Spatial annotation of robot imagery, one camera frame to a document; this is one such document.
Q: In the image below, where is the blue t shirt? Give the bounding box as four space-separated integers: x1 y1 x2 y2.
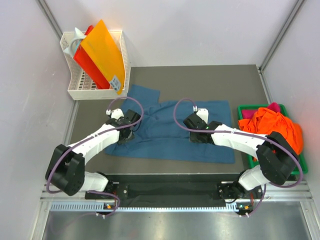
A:
104 85 235 164

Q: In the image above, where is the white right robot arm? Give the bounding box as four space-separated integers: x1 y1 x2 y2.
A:
183 112 299 198

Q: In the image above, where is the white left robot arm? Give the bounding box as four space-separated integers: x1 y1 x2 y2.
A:
45 108 142 199

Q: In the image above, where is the pink t shirt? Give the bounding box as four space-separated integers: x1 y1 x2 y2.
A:
239 102 281 120

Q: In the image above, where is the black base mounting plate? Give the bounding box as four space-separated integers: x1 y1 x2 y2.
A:
84 173 263 208

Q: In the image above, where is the orange t shirt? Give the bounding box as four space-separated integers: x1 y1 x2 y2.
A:
238 107 304 155

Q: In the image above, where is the white perforated plastic basket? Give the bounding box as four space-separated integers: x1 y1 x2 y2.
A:
64 30 131 101

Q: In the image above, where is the red plastic board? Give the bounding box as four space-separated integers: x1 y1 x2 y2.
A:
73 39 110 89

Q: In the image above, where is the orange plastic board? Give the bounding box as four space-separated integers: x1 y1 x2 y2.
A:
80 20 125 95

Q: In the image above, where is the green plastic bin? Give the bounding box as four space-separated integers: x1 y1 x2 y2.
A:
238 102 308 174

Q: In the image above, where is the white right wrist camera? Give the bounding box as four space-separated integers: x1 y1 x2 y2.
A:
193 106 209 124

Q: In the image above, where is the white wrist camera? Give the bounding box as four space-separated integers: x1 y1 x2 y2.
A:
106 108 124 120
193 106 209 124

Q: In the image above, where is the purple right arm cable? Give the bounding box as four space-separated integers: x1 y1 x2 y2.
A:
173 97 304 218

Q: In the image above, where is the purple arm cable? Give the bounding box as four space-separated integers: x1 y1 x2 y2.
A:
173 97 304 218
45 96 145 218

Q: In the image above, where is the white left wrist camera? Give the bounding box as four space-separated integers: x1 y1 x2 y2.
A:
106 108 124 120

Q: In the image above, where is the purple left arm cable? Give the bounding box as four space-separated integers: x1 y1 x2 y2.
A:
45 96 145 218

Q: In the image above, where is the grey slotted cable duct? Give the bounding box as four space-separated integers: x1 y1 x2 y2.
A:
50 201 239 213

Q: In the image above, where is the light blue plastic ring tool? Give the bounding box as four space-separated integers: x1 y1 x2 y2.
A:
63 27 86 58

